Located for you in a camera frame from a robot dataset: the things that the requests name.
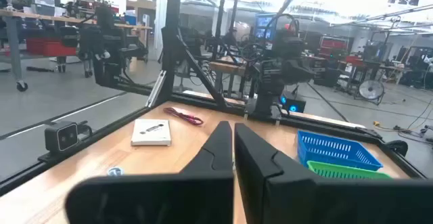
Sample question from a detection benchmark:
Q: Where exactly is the small black camera module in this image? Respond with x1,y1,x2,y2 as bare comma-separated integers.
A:
44,120,80,154

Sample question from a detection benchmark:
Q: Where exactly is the red tool cabinet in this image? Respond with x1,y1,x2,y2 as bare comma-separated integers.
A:
319,35,350,61

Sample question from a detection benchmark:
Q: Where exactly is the small wooden workbench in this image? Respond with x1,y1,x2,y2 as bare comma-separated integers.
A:
208,60,248,98

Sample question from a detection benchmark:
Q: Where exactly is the red plastic storage bin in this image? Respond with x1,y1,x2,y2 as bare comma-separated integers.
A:
26,37,45,55
42,40,77,58

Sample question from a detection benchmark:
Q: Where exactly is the wooden workbench with grey legs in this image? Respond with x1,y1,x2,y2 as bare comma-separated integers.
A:
0,9,153,93

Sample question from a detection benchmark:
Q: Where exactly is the round floor fan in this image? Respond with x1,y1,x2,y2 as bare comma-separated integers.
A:
357,79,386,107

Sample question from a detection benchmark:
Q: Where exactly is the yellow floor cable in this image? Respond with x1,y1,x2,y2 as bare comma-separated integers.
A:
371,120,407,133

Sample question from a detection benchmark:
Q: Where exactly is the silver round disc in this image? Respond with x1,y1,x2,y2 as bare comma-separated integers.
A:
107,165,126,177

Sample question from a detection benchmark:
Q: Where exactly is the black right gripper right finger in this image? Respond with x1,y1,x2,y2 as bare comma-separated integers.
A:
234,122,433,224

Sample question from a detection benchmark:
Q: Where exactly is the black box with blue lights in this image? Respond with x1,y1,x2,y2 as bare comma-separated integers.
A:
278,91,307,114

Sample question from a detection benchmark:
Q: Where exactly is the magenta cable bundle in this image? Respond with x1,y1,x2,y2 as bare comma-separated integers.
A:
163,106,205,127

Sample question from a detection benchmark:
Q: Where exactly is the green plastic mesh basket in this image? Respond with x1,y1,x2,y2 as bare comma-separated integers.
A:
306,160,394,181

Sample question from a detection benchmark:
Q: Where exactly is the black aluminium table frame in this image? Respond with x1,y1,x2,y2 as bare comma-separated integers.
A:
0,0,428,198

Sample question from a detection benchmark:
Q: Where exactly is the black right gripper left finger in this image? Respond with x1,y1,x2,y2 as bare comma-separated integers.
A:
64,120,235,224

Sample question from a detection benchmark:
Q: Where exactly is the blue plastic mesh basket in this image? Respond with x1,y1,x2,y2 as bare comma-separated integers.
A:
297,129,384,172

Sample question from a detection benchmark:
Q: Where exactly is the blue-lit computer monitor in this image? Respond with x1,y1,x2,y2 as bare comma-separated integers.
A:
254,13,277,43

